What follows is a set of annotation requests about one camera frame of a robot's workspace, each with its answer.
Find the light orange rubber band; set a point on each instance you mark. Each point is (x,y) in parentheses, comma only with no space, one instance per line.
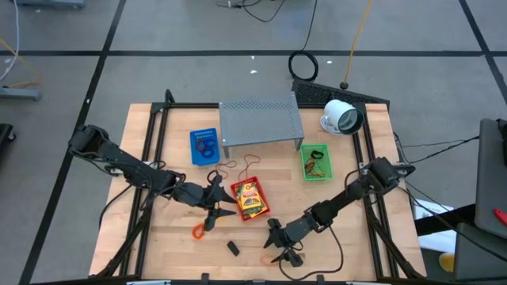
(309,163)

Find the grey perforated metal riser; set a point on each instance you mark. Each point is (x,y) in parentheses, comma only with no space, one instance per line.
(259,122)

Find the brown rubber band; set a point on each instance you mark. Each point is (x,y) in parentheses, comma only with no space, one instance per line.
(239,176)
(222,164)

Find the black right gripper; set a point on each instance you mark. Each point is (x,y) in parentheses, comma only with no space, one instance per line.
(297,231)

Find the grey cart base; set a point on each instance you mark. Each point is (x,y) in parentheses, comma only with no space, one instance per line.
(51,3)

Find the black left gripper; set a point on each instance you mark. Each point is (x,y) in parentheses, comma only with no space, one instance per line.
(190,194)

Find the yellow rubber band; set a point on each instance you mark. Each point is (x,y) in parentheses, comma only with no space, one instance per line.
(315,171)

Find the blue coil wristband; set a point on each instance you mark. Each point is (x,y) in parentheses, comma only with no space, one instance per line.
(208,153)

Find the red coil wristband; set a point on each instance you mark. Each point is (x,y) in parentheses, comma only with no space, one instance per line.
(198,145)

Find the black bar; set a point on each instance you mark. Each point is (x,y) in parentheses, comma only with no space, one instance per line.
(443,219)

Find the black perforated metal panel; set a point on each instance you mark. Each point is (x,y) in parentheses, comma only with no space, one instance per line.
(317,94)

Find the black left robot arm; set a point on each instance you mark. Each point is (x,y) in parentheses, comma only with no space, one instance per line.
(130,168)

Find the red plastic basket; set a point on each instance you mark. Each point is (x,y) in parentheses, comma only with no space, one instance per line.
(233,186)

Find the black coil wristband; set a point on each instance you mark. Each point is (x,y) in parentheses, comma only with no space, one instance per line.
(317,153)

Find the purple coil wristband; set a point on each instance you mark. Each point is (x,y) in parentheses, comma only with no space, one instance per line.
(212,142)

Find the black caster base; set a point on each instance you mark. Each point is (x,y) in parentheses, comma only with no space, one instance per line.
(4,136)

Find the orange coil wristband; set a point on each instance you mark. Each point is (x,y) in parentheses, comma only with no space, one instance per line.
(193,232)

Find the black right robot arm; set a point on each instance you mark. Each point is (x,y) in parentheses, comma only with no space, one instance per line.
(348,194)

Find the green plastic basket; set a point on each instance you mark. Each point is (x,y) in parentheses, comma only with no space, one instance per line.
(328,150)

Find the black aluminium table frame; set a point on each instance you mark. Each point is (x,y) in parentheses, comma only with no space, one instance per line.
(186,105)

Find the yellow object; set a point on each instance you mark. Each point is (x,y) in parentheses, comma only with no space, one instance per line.
(447,263)

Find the white bag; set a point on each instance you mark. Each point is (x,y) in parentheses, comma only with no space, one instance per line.
(435,241)

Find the blue plastic basket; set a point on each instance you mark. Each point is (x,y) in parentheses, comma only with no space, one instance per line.
(194,158)

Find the dark grey box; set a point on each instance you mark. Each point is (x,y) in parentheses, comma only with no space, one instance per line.
(479,257)

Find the dark grey case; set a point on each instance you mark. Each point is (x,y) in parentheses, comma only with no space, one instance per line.
(491,178)

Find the grey stand foot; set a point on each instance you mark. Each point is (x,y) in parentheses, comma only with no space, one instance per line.
(20,93)

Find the small black cylinder block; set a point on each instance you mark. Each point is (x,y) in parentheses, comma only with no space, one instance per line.
(233,248)

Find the silver bracket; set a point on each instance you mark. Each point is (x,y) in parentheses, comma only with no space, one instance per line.
(148,282)
(362,283)

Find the black table edge clamp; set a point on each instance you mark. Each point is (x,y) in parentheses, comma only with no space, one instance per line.
(320,279)
(204,278)

